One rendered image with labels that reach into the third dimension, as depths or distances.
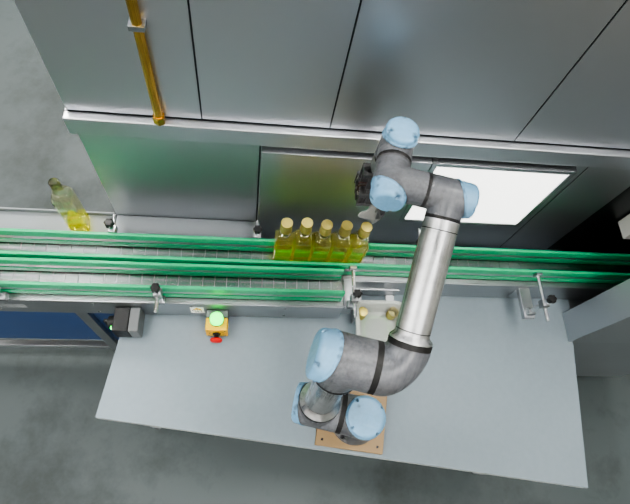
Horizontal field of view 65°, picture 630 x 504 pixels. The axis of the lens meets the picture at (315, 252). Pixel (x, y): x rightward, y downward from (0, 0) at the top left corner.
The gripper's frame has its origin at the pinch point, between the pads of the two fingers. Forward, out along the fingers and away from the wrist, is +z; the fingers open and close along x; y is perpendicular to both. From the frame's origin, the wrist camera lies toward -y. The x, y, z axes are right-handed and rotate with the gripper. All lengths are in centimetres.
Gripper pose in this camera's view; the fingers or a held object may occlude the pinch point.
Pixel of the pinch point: (374, 211)
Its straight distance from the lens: 136.0
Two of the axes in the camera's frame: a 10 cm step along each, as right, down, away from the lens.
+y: -9.9, -0.3, -1.3
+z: -1.3, 4.2, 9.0
